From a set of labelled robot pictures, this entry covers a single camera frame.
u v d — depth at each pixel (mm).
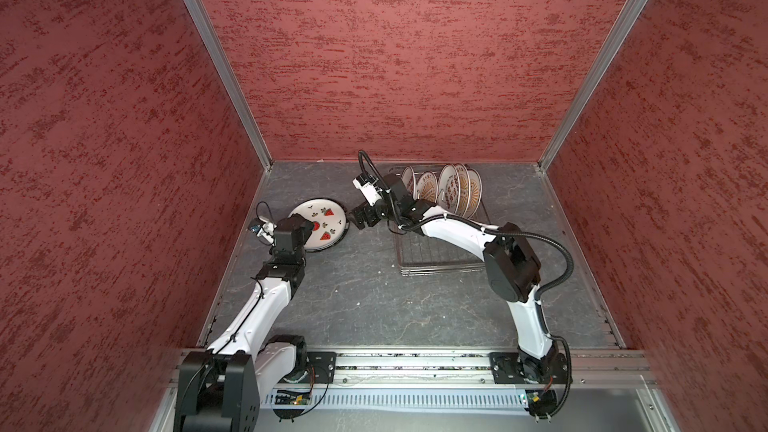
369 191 793
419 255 928
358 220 797
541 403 716
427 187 1006
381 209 777
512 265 531
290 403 724
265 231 711
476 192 904
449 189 997
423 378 728
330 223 1004
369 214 793
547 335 599
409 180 1069
